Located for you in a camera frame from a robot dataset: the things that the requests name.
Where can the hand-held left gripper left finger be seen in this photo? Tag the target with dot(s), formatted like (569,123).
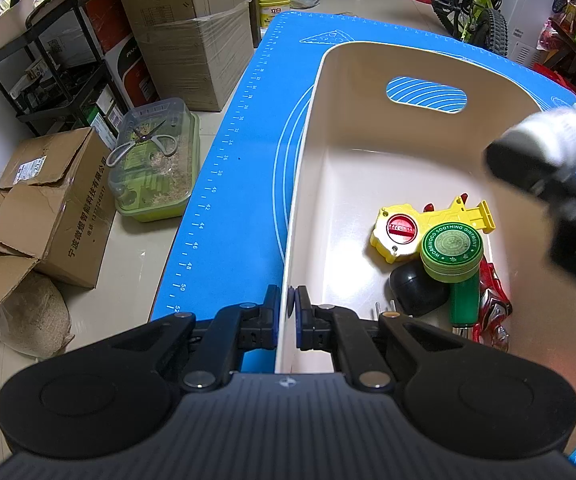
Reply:
(272,312)

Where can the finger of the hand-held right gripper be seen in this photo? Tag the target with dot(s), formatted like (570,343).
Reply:
(522,165)

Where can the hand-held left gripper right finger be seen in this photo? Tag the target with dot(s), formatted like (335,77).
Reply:
(299,312)

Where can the white bottle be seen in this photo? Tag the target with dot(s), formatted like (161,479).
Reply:
(547,127)

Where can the yellow toy launcher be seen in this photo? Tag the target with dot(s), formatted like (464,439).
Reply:
(385,246)

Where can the white plastic bin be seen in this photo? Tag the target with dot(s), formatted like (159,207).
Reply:
(367,160)

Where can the red plastic toy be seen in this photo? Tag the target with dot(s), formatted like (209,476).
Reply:
(427,206)

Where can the green round tin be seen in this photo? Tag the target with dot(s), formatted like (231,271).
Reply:
(451,249)

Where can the red and silver action figure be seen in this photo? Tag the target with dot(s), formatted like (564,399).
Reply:
(492,305)

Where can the black plug adapter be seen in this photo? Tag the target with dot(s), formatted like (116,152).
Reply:
(417,287)

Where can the green cylinder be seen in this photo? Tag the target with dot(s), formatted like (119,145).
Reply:
(465,302)

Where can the green and black bicycle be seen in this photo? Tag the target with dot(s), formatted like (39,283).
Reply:
(492,27)

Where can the blue silicone mat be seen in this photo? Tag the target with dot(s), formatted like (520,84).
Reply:
(248,160)

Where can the clear container with green base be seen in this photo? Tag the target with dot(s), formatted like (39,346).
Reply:
(155,185)

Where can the open torn cardboard box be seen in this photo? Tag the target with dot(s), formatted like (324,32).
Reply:
(53,210)

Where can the beige sack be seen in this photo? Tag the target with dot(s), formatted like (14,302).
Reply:
(28,317)

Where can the large plastic-wrapped cardboard box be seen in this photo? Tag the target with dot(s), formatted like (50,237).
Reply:
(203,60)

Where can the red and black appliance box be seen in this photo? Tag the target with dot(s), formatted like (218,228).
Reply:
(128,60)

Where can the large yellow detergent bottle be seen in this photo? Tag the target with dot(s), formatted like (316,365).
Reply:
(274,10)

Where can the black metal rack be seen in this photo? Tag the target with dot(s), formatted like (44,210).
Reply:
(63,60)

